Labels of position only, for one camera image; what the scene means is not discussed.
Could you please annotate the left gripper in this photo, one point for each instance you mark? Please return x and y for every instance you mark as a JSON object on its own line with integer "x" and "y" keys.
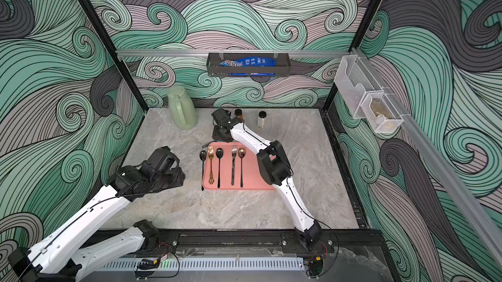
{"x": 180, "y": 177}

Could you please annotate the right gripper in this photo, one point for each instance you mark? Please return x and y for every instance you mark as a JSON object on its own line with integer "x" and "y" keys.
{"x": 219, "y": 117}

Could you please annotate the patterned silver fork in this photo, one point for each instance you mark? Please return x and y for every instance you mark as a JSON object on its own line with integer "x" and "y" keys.
{"x": 234, "y": 155}

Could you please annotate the gold fork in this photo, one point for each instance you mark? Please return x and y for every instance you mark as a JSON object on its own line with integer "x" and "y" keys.
{"x": 211, "y": 157}

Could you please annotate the iridescent rainbow spoon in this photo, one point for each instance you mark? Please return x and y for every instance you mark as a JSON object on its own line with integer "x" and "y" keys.
{"x": 241, "y": 154}

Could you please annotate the pink tray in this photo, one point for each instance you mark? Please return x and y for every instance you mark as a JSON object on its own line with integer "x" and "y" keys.
{"x": 251, "y": 175}

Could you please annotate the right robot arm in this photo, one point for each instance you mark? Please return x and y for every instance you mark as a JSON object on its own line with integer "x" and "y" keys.
{"x": 275, "y": 169}

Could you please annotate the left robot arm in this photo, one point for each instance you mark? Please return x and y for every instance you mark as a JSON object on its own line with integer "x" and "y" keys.
{"x": 61, "y": 256}

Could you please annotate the orange spice jar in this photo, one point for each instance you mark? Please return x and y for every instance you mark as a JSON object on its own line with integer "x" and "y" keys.
{"x": 239, "y": 113}

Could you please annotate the white spice jar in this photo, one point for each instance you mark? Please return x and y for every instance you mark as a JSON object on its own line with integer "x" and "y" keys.
{"x": 262, "y": 116}

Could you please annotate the green pitcher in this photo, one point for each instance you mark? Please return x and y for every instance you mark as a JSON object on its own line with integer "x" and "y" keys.
{"x": 181, "y": 108}

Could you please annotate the blue snack bag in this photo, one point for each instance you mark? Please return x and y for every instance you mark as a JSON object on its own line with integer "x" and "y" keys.
{"x": 250, "y": 66}

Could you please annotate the black wall basket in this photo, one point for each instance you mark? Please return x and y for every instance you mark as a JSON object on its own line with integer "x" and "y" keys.
{"x": 282, "y": 61}

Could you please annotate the aluminium back rail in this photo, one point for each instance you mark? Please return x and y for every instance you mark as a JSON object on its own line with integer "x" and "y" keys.
{"x": 177, "y": 52}

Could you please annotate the large clear wall bin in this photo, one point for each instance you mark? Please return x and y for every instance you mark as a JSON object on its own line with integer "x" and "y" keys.
{"x": 355, "y": 80}

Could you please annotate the white slotted cable duct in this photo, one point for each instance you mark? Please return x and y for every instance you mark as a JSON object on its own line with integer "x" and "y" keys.
{"x": 233, "y": 264}

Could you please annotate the small clear wall bin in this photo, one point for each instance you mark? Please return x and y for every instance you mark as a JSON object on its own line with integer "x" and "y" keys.
{"x": 381, "y": 116}

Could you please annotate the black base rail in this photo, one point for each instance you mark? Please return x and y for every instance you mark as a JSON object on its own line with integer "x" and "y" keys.
{"x": 284, "y": 240}

